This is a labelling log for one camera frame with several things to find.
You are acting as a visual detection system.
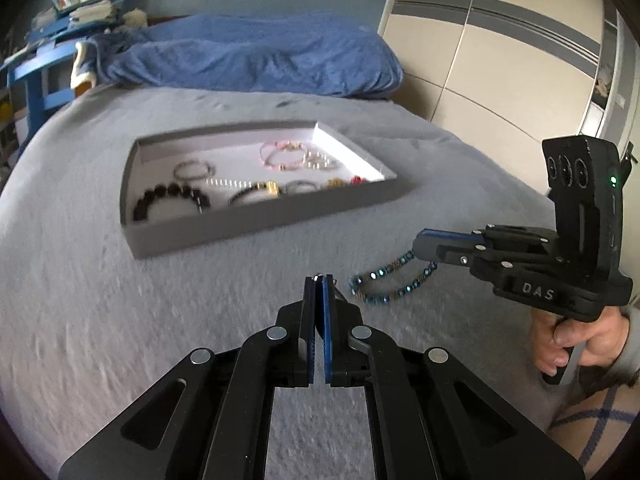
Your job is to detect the blue bead bracelet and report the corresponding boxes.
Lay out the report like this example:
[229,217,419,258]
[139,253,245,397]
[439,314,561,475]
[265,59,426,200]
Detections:
[348,250,440,306]

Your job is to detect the dark bead gold charm bracelet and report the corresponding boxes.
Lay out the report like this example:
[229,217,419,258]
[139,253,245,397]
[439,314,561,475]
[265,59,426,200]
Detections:
[228,180,282,207]

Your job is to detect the black cord bracelet with charm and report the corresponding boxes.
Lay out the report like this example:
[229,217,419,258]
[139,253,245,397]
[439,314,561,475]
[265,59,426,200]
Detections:
[282,179,321,195]

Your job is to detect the white pearl bracelet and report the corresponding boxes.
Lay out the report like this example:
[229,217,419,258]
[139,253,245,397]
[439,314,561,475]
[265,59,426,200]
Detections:
[301,152,343,172]

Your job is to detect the silver bead bracelet strand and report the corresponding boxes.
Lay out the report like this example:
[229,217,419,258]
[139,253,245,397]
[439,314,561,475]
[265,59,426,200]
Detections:
[204,176,262,189]

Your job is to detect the pink cord bracelet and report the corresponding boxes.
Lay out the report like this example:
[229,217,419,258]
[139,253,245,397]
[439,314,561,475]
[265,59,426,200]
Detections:
[258,140,314,172]

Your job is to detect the silver bangle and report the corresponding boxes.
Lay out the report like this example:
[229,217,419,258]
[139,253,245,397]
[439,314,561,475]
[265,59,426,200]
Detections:
[172,159,215,182]

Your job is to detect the gold red jewelry piece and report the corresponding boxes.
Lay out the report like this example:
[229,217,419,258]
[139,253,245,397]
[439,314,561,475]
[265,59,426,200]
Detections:
[326,176,366,188]

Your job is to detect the right hand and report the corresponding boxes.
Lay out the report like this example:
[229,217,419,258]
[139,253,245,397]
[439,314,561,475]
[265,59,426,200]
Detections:
[529,307,629,376]

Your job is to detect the plaid trouser leg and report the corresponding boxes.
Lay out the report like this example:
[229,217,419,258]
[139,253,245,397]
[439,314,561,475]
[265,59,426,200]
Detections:
[547,386,639,479]

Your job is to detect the grey cardboard tray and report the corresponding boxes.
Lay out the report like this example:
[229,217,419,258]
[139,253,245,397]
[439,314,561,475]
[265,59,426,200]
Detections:
[119,122,405,260]

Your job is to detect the beige wardrobe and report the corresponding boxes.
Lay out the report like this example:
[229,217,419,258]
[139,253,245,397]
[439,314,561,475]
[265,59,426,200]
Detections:
[378,0,639,191]

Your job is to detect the grey bedspread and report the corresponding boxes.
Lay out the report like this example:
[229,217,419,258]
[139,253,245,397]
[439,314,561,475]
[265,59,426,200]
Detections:
[1,87,568,479]

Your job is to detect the blue blanket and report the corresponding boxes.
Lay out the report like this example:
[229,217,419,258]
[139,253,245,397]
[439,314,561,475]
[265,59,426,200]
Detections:
[70,13,404,99]

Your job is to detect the blue wooden desk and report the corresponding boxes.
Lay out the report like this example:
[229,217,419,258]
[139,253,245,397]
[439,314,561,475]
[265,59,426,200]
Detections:
[1,0,128,157]

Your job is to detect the stack of papers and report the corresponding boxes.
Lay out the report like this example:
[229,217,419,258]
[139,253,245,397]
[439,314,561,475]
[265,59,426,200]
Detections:
[68,0,118,26]

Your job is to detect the black bead bracelet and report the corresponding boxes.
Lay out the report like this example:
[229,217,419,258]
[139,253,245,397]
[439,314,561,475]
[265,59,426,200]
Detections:
[131,182,213,222]

